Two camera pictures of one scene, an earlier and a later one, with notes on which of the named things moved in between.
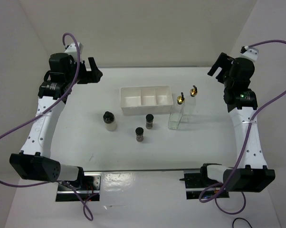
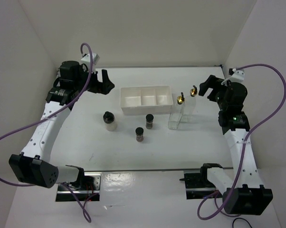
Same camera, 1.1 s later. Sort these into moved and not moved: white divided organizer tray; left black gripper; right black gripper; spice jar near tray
Moved: left black gripper; right black gripper
Not moved: white divided organizer tray; spice jar near tray
